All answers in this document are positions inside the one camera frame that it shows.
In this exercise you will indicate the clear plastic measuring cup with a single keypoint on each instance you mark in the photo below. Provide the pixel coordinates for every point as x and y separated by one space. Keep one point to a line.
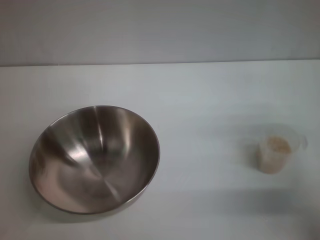
270 165

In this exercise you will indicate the white rice grains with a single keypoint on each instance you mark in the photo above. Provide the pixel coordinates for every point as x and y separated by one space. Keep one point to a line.
276 146

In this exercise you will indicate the stainless steel mixing bowl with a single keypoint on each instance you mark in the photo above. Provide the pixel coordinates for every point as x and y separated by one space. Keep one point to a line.
95 162

